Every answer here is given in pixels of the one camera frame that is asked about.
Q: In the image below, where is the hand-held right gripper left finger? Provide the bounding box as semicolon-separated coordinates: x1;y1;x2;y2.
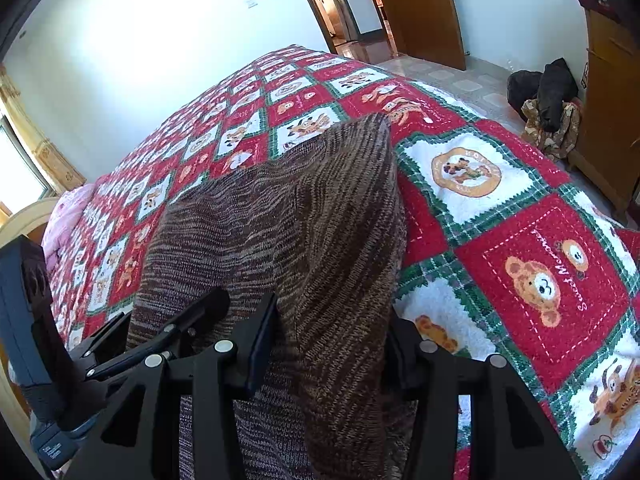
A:
64;291;279;480

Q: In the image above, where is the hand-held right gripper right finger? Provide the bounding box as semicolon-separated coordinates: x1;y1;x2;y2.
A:
385;305;583;480

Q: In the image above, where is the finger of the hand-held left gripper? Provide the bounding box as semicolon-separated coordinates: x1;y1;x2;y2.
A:
67;311;126;361
85;286;232;382

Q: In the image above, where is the brown knit sweater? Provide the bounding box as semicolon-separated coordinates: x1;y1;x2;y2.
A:
125;112;418;480

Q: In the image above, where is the pink pillow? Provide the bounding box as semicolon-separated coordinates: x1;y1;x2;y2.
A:
42;182;96;267

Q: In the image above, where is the window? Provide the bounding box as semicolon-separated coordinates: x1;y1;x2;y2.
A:
0;110;52;207

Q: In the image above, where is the yellow patterned curtain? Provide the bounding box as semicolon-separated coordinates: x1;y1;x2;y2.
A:
0;62;87;197

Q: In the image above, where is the red checked printed blanket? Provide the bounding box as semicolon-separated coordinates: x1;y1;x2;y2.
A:
47;45;640;480

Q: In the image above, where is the brown patterned cloth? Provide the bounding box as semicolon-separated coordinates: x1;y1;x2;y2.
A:
521;97;583;162

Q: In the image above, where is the black bag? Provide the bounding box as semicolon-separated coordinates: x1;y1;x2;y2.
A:
507;70;544;112

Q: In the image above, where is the brown wooden wardrobe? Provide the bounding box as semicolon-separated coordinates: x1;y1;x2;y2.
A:
567;0;640;227

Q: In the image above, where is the brown wooden door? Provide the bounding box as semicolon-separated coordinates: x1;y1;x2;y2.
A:
359;0;467;72

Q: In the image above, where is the dark red cloth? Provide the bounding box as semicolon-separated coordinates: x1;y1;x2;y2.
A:
577;0;624;24

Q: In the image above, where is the wooden door frame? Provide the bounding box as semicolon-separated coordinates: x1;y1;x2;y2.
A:
289;0;402;59

